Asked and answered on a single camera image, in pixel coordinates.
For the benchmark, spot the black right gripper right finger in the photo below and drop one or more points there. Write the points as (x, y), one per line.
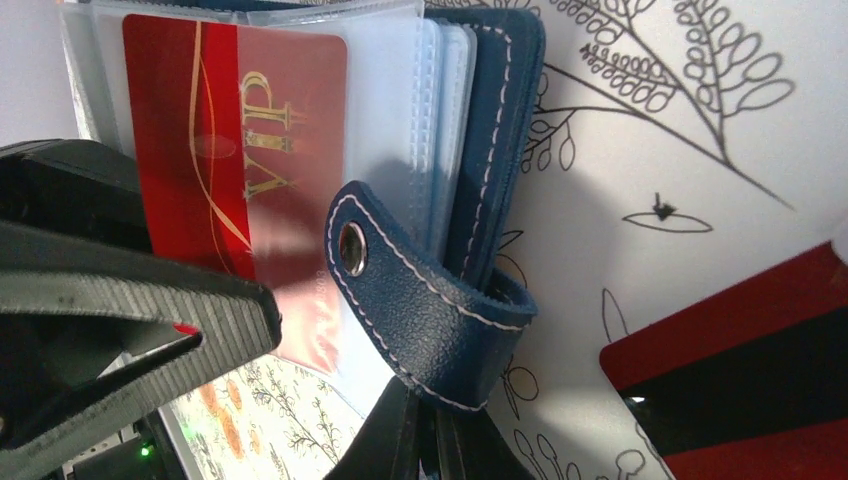
(470, 446)

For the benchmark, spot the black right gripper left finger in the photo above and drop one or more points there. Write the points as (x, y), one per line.
(387, 445)

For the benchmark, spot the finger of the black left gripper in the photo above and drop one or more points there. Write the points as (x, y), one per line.
(41, 433)

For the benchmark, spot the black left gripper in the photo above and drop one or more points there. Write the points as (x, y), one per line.
(88, 190)

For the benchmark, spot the red VIP card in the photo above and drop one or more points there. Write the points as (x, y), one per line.
(239, 135)

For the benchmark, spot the navy blue card holder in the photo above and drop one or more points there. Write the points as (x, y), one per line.
(437, 108)

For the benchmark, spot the red card pile centre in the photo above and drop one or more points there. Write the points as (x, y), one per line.
(749, 383)

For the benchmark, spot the floral patterned table cloth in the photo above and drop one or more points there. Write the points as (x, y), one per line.
(674, 150)

